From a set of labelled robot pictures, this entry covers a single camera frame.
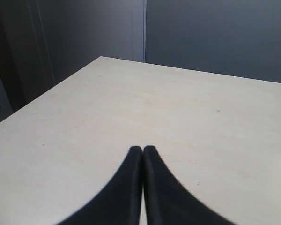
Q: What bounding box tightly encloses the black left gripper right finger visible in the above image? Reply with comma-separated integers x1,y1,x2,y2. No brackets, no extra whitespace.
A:
143,145,233,225

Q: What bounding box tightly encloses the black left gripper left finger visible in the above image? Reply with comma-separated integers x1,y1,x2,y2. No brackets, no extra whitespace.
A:
60,146,142,225

